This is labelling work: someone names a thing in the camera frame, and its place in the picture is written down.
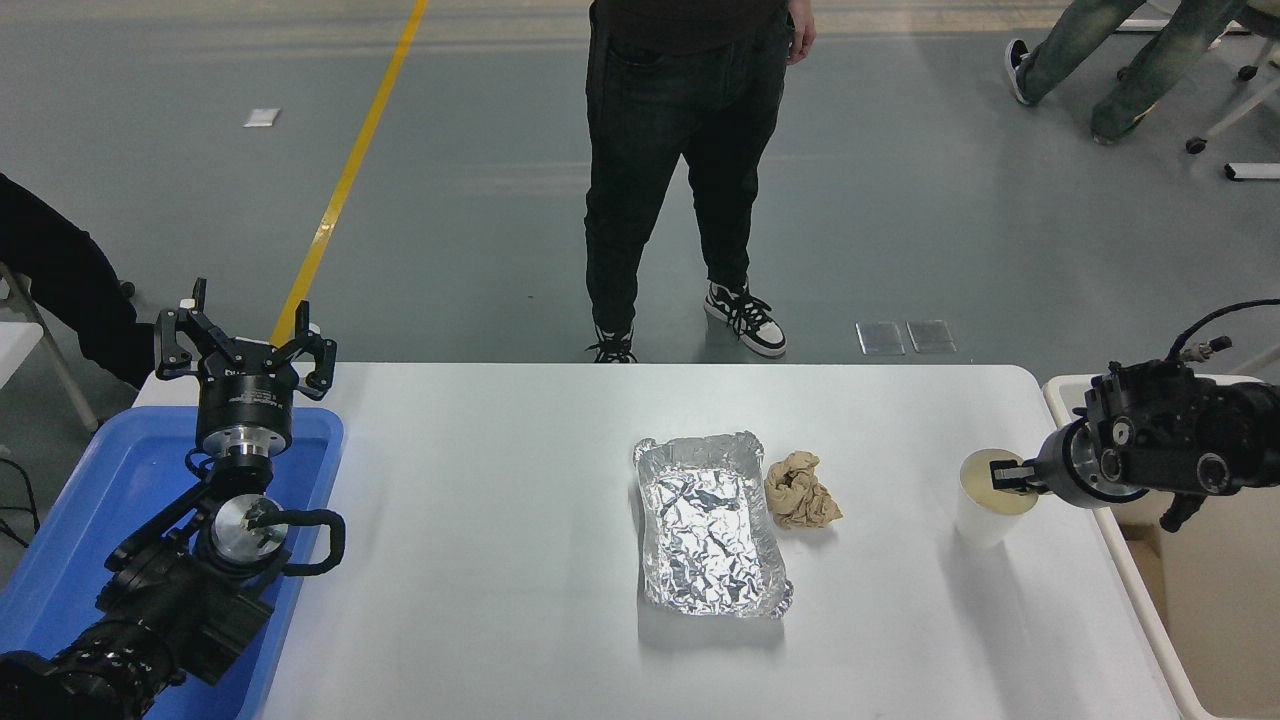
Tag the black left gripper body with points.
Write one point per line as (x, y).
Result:
(245, 393)

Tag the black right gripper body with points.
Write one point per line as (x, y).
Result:
(1055, 470)

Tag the white paper cup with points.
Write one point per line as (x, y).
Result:
(985, 525)

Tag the standing person's left hand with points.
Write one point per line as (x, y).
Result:
(802, 25)

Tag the metal floor plate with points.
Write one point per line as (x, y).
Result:
(932, 337)
(881, 339)

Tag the seated person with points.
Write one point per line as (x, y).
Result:
(60, 280)

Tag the blue plastic tray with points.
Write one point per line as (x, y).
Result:
(100, 500)

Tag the grey folding chair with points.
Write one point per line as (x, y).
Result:
(20, 345)

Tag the crumpled tan paper ball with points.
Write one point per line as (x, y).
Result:
(800, 495)

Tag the large pale bin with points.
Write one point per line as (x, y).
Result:
(1230, 600)

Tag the crinkled foil tray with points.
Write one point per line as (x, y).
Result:
(705, 530)

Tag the white floor strip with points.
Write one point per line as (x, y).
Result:
(1252, 172)

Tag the standing person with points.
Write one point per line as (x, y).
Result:
(650, 150)

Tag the white office chair base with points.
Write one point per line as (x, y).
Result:
(1235, 110)

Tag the walking person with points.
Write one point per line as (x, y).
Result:
(1150, 60)

